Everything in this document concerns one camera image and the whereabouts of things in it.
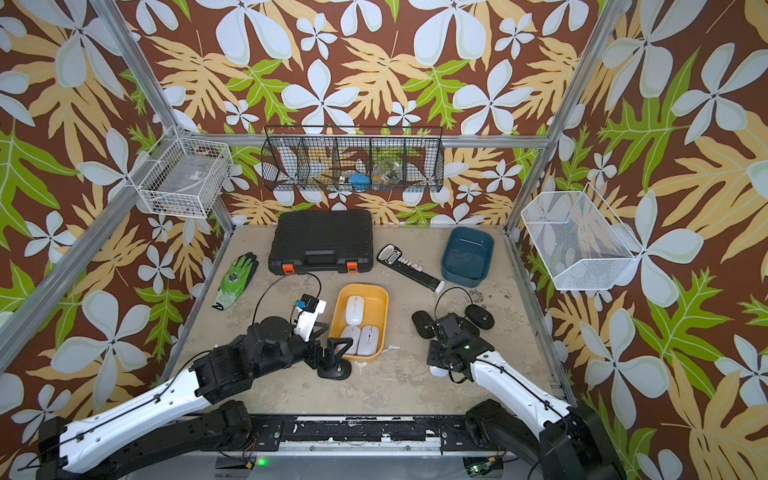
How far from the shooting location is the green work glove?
3.26 ft

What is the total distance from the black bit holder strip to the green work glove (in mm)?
481

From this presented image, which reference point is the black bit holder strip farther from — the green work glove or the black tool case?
the green work glove

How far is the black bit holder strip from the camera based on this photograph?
104cm

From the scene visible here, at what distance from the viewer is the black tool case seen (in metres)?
1.03

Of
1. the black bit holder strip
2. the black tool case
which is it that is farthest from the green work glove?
the black bit holder strip

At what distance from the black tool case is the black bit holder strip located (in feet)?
0.20

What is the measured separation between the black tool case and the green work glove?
0.09 meters
